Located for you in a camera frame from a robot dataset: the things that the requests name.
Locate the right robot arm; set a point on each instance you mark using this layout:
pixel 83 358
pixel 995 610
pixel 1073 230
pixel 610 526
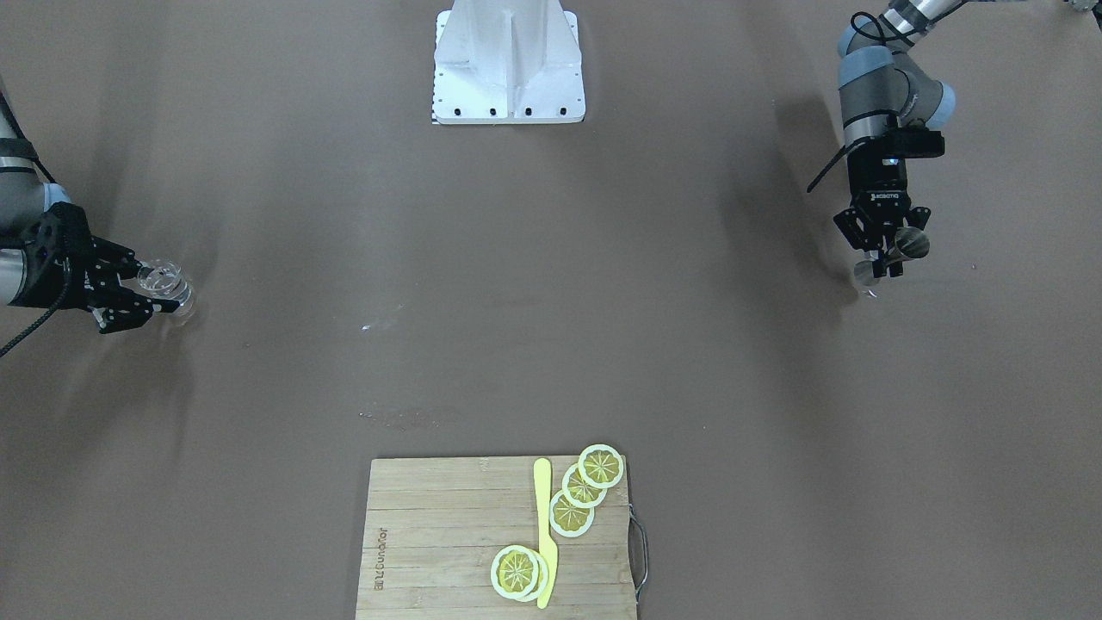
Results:
pixel 26 187

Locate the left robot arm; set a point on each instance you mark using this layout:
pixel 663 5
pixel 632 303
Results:
pixel 891 112

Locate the yellow plastic knife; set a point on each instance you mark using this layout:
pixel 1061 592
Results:
pixel 547 548

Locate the lemon slice near knife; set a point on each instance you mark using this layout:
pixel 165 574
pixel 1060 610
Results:
pixel 567 519

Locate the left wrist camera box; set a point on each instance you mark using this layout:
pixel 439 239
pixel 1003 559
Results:
pixel 911 142

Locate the lemon slice end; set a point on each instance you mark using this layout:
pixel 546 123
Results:
pixel 601 466

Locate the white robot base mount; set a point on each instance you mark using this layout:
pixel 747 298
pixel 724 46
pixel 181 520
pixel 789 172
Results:
pixel 507 63

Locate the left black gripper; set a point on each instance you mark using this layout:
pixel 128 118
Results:
pixel 883 187

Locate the clear glass measuring cup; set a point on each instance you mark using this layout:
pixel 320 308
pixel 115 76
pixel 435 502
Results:
pixel 162 279

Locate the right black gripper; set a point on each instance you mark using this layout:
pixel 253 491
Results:
pixel 45 277

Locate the wooden cutting board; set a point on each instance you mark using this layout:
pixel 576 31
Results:
pixel 433 525

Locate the lemon slice by knife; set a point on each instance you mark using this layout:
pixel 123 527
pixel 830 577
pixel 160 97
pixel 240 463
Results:
pixel 519 574

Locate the lemon slice middle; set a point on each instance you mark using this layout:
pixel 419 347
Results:
pixel 579 493

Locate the steel jigger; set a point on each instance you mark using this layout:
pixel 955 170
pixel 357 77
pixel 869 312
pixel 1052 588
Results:
pixel 909 243

